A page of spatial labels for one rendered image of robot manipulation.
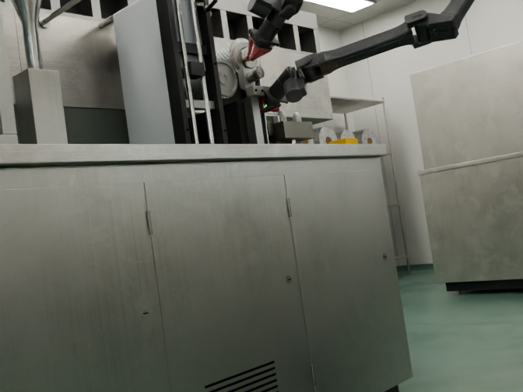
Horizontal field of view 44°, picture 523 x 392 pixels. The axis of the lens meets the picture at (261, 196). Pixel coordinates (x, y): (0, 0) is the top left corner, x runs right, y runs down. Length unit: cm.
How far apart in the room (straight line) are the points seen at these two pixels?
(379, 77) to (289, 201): 550
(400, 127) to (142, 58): 524
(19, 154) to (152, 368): 55
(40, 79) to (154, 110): 39
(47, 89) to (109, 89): 47
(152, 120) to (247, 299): 67
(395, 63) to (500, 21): 118
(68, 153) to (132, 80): 78
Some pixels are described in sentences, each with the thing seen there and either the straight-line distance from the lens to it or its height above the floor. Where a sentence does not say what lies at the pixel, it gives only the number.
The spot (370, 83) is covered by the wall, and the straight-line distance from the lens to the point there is 733.
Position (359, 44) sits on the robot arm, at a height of 121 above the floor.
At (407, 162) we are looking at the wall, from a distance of 705.
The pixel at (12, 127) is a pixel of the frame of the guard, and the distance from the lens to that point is 141.
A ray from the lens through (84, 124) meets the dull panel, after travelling 216.
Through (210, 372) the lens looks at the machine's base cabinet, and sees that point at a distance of 161.
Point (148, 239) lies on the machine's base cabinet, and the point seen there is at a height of 68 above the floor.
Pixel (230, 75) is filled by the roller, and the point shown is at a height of 119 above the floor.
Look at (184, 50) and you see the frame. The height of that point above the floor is 120.
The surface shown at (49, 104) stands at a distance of 180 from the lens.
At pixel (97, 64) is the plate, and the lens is 225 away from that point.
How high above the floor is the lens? 67
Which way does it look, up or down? 3 degrees up
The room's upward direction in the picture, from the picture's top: 8 degrees counter-clockwise
